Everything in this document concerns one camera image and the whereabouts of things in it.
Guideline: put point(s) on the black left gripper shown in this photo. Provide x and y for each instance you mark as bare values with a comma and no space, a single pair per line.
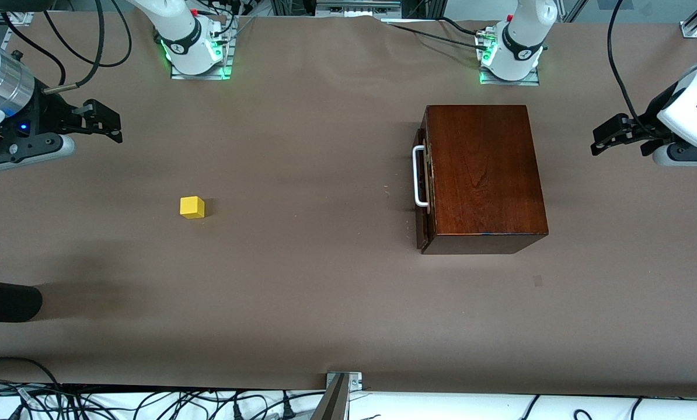
651,117

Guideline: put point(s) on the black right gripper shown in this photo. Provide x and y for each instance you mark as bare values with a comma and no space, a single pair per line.
46,114

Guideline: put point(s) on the yellow cube block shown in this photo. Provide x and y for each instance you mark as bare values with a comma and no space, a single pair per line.
192,207

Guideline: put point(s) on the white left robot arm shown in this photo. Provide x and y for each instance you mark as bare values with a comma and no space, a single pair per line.
523,35

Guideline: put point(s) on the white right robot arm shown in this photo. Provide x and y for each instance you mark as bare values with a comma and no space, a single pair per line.
179,35

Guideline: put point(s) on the dark wooden drawer cabinet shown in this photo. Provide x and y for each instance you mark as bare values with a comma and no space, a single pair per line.
488,175

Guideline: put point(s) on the black cylinder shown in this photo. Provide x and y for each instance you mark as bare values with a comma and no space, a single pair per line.
7,300

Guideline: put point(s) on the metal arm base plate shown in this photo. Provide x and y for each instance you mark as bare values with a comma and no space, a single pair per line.
503,82
199,76

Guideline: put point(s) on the perforated aluminium rail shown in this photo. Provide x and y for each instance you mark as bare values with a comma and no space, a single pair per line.
16,18

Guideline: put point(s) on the aluminium frame with sockets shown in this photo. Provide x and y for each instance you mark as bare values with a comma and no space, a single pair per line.
354,7

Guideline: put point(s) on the small aluminium bracket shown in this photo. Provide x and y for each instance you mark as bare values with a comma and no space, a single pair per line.
354,380

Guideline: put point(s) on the dark camera mount beam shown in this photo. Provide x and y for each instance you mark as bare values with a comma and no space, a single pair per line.
332,405

